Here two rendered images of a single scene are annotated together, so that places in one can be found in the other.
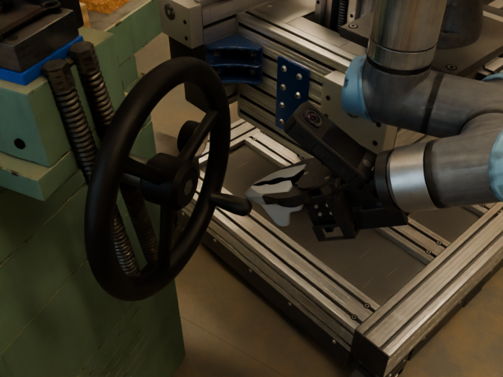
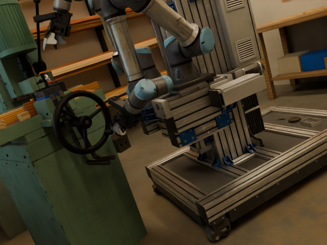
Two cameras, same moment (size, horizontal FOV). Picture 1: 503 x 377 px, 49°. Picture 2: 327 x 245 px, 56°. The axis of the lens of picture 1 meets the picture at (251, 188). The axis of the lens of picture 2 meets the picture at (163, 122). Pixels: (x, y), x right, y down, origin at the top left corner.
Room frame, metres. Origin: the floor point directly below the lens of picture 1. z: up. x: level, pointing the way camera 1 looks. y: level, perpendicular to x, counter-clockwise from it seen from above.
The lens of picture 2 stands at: (-0.64, -0.73, 1.03)
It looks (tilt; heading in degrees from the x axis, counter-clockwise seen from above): 14 degrees down; 22
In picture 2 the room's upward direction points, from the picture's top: 18 degrees counter-clockwise
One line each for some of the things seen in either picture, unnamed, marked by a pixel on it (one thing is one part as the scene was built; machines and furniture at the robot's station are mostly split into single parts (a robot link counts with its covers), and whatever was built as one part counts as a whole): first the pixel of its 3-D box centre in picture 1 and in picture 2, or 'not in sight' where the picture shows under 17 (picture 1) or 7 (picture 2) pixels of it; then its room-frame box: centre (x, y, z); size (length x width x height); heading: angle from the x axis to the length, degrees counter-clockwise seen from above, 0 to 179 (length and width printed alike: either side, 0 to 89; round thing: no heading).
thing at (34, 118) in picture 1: (34, 84); (55, 105); (0.53, 0.24, 0.91); 0.15 x 0.14 x 0.09; 156
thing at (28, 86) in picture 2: not in sight; (32, 86); (0.64, 0.42, 1.03); 0.14 x 0.07 x 0.09; 66
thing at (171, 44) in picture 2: not in sight; (177, 47); (0.87, -0.31, 0.98); 0.13 x 0.12 x 0.14; 64
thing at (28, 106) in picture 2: not in sight; (49, 101); (0.60, 0.32, 0.93); 0.25 x 0.01 x 0.07; 156
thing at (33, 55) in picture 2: not in sight; (28, 50); (0.86, 0.54, 1.23); 0.09 x 0.08 x 0.15; 66
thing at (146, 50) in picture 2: not in sight; (142, 57); (1.24, 0.03, 0.98); 0.13 x 0.12 x 0.14; 99
